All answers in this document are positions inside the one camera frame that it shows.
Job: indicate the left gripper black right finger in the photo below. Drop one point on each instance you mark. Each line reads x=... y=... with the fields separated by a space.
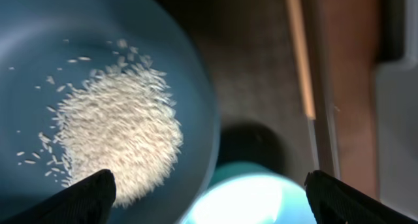
x=333 y=201

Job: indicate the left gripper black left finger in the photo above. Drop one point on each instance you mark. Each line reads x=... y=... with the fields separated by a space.
x=88 y=201

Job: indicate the light blue bowl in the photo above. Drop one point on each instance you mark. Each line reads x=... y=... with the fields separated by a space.
x=244 y=192

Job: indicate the pile of rice grains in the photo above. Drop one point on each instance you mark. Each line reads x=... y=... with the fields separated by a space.
x=68 y=112

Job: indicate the dark blue plate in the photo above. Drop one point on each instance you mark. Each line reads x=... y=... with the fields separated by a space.
x=49 y=47

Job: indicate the grey dishwasher rack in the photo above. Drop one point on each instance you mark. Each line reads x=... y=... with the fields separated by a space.
x=396 y=108

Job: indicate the brown serving tray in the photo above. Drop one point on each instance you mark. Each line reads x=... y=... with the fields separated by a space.
x=251 y=56

